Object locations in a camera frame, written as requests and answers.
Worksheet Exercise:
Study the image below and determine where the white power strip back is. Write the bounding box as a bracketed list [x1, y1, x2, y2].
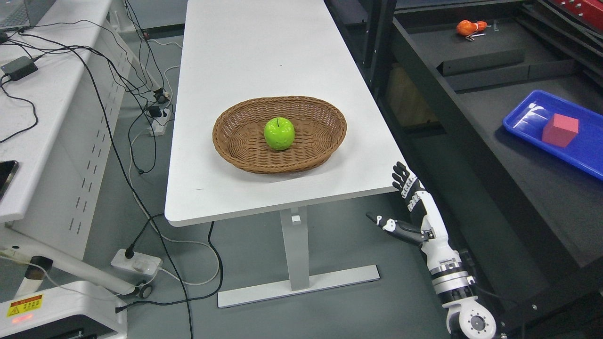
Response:
[147, 105, 172, 137]

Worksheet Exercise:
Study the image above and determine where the white table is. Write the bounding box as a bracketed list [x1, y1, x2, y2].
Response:
[164, 0, 403, 307]

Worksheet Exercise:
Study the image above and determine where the grey laptop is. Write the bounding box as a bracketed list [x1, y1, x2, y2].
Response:
[0, 0, 55, 31]

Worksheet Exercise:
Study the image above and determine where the black smartphone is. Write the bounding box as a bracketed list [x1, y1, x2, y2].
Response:
[0, 160, 19, 200]

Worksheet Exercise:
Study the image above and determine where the white machine with warning label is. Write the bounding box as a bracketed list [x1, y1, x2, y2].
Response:
[0, 281, 127, 339]

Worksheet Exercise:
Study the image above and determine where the black power adapter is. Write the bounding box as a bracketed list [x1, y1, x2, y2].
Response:
[1, 56, 38, 81]

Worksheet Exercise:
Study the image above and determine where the green apple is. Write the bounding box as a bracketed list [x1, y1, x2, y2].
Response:
[263, 117, 295, 151]

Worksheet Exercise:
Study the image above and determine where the white power strip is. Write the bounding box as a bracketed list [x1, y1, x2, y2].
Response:
[111, 249, 163, 276]
[147, 105, 172, 137]

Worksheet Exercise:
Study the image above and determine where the white power strip front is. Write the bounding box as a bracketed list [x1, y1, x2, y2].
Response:
[111, 249, 163, 276]

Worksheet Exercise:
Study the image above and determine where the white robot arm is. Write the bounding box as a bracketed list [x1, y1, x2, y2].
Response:
[432, 266, 497, 339]

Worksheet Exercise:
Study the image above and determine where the orange toy on shelf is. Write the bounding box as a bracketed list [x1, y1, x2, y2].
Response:
[456, 20, 488, 37]

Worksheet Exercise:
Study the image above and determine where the white desk at left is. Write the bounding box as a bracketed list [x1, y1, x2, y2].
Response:
[0, 0, 134, 294]

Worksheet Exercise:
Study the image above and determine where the brown wicker basket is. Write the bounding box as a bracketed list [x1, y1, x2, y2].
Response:
[212, 96, 347, 174]

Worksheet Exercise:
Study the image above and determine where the blue plastic tray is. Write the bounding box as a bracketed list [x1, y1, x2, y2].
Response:
[502, 90, 603, 180]

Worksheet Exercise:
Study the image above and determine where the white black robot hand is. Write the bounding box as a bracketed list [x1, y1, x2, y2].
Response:
[366, 162, 463, 277]

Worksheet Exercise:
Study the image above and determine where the black cable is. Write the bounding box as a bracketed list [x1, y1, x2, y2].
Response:
[0, 19, 224, 339]

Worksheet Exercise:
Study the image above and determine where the red cube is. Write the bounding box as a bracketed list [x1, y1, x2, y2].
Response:
[541, 113, 579, 147]

